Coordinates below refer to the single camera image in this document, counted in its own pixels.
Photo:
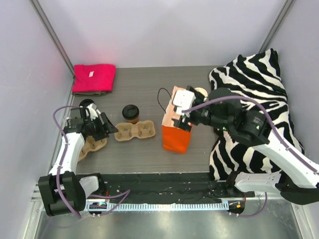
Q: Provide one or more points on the aluminium front rail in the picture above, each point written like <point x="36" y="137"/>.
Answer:
<point x="99" y="204"/>

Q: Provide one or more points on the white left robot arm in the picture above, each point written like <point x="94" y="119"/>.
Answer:
<point x="62" y="192"/>

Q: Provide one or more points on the orange paper gift bag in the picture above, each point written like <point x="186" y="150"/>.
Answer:
<point x="173" y="138"/>

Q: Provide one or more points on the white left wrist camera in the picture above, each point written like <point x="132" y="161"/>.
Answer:
<point x="92" y="112"/>

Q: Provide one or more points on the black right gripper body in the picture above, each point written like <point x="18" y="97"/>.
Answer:
<point x="190" y="109"/>

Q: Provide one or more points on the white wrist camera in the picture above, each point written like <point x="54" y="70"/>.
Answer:
<point x="183" y="100"/>
<point x="92" y="112"/>

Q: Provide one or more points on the brown paper cup innermost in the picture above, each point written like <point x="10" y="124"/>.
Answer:
<point x="131" y="119"/>

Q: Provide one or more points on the brown cardboard cup carrier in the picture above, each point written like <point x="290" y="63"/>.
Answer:
<point x="91" y="145"/>

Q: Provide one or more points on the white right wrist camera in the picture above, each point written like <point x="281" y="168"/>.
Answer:
<point x="183" y="100"/>

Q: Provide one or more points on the black plastic cup lid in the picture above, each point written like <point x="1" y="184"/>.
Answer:
<point x="130" y="112"/>

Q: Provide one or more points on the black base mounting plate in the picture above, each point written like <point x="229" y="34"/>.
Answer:
<point x="167" y="188"/>

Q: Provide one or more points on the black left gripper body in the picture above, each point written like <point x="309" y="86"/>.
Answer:
<point x="101" y="125"/>

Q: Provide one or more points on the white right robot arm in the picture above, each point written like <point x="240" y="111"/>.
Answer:
<point x="248" y="123"/>

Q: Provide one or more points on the folded pink shirt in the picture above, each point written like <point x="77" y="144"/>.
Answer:
<point x="93" y="79"/>

